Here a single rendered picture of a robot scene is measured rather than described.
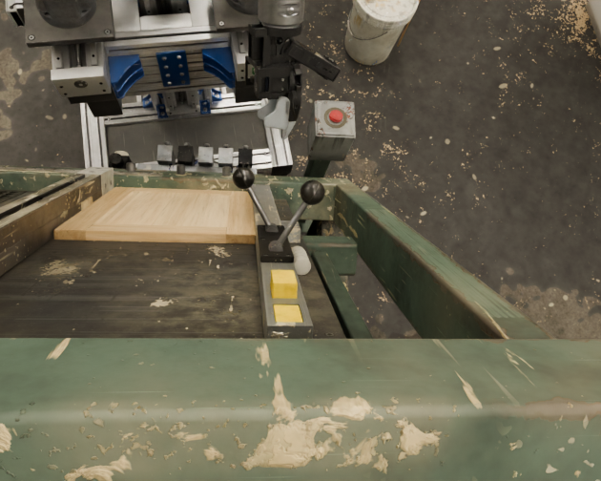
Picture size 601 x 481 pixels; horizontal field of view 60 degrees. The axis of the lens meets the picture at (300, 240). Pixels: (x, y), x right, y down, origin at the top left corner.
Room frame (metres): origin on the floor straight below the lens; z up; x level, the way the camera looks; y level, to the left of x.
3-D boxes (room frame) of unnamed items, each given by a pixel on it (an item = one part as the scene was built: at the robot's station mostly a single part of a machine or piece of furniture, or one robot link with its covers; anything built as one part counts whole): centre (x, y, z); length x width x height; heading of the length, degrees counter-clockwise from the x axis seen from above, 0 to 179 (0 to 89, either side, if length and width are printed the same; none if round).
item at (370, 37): (1.83, 0.09, 0.24); 0.32 x 0.30 x 0.47; 124
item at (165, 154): (0.56, 0.43, 0.69); 0.50 x 0.14 x 0.24; 114
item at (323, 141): (0.80, 0.05, 0.84); 0.12 x 0.12 x 0.18; 24
